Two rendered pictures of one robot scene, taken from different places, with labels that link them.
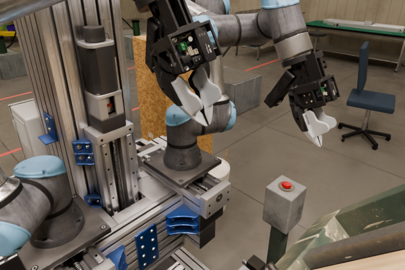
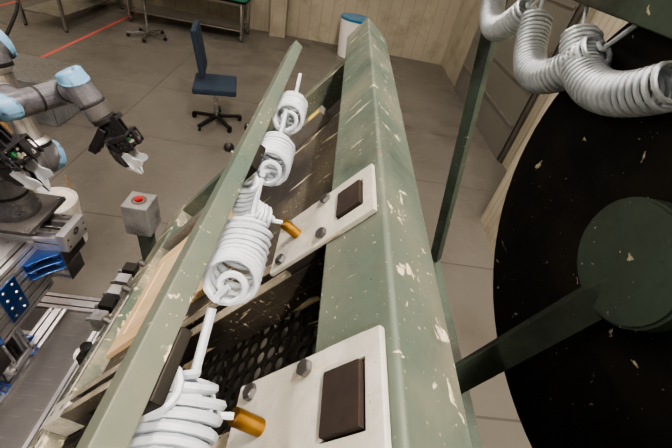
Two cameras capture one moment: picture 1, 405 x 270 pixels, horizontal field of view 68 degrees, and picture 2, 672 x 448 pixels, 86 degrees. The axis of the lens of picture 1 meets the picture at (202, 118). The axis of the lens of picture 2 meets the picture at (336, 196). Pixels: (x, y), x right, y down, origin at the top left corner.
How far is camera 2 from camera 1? 67 cm
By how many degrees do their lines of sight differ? 44
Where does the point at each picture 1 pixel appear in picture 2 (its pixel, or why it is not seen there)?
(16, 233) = not seen: outside the picture
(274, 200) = (131, 214)
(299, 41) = (100, 109)
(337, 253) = (182, 234)
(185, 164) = (25, 213)
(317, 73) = (121, 129)
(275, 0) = (69, 81)
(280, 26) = (81, 100)
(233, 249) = (112, 271)
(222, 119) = (51, 161)
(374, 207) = (204, 195)
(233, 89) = not seen: hidden behind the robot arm
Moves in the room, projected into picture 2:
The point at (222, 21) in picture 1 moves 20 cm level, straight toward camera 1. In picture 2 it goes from (24, 98) to (37, 132)
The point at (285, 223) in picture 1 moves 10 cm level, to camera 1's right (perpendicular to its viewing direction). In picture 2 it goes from (147, 228) to (168, 221)
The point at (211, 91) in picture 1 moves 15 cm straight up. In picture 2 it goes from (43, 171) to (21, 115)
